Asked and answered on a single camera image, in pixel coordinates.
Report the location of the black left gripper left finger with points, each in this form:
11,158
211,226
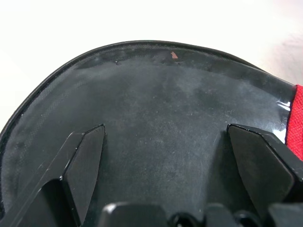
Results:
54,182

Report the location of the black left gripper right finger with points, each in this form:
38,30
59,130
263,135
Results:
262,165

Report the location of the black red paddle case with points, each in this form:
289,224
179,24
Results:
298,118

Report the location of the table tennis paddle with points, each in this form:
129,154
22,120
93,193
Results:
154,113

